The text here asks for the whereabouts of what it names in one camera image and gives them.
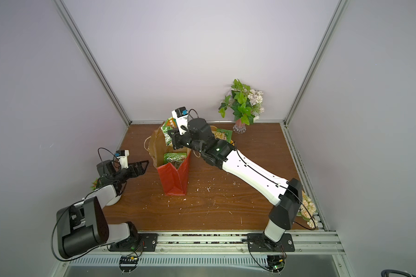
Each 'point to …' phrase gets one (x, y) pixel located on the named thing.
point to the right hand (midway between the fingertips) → (171, 125)
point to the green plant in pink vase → (245, 104)
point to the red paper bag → (174, 180)
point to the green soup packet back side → (176, 158)
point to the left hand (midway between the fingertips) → (141, 161)
